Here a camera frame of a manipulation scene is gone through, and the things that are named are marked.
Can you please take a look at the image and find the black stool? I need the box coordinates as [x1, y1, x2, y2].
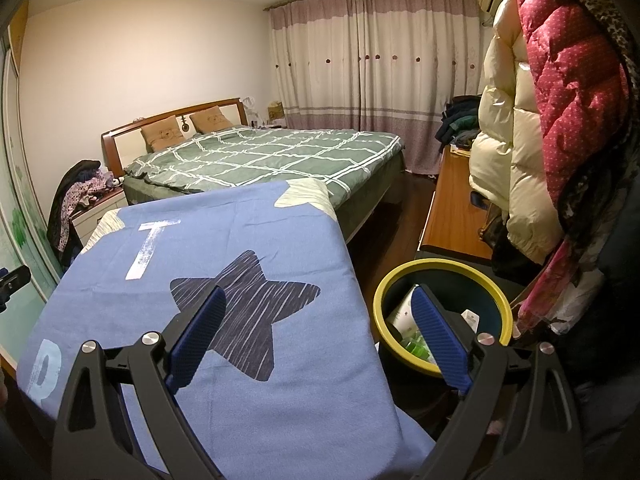
[415, 257, 526, 301]

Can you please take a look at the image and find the pile of dark clothes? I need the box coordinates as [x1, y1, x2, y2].
[434, 95, 483, 148]

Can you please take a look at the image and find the brown bear pillow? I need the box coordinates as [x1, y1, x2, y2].
[140, 115, 185, 150]
[189, 106, 235, 135]

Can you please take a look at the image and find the black coat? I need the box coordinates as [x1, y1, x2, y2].
[575, 150, 640, 480]

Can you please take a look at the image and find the pink and cream curtain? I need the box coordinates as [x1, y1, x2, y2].
[265, 0, 483, 176]

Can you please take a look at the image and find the pink floral garment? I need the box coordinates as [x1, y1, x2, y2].
[515, 240, 596, 336]

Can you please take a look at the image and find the wooden bed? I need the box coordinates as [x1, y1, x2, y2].
[100, 97, 406, 241]

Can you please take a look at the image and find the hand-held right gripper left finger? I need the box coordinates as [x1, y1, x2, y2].
[51, 285, 228, 480]

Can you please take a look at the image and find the sliding wardrobe door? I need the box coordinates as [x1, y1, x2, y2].
[0, 25, 66, 361]

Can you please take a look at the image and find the blue printed blanket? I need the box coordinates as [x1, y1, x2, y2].
[17, 177, 436, 480]

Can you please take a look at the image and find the red dotted puffer jacket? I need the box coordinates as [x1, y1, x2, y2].
[515, 0, 631, 221]

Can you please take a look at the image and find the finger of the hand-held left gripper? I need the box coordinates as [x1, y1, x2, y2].
[0, 266, 32, 295]

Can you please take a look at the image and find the cream puffer jacket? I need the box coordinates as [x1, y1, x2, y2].
[467, 0, 566, 266]

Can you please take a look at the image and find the wooden desk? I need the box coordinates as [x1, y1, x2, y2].
[420, 147, 501, 261]

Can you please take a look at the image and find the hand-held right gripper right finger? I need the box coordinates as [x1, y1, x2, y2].
[411, 284, 583, 480]

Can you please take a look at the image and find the white nightstand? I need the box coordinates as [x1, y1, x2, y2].
[70, 187, 130, 253]

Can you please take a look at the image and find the green plaid duvet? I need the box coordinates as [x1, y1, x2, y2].
[122, 127, 405, 211]

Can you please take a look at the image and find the white and green drink bottle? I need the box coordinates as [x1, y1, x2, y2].
[400, 332, 436, 363]

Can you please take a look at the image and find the yellow rimmed trash bin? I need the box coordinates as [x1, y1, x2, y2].
[372, 259, 513, 406]

